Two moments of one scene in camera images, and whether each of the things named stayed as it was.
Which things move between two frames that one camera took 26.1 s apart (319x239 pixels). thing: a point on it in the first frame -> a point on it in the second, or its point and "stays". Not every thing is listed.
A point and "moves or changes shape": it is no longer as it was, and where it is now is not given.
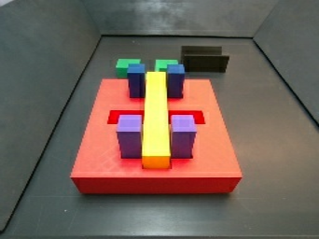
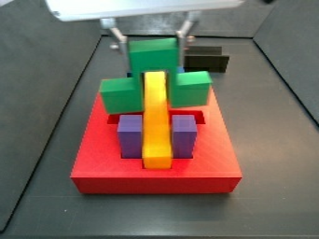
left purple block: x=129 y=135 stays
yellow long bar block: x=156 y=147 stays
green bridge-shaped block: x=160 y=65 moves or changes shape
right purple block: x=182 y=136 stays
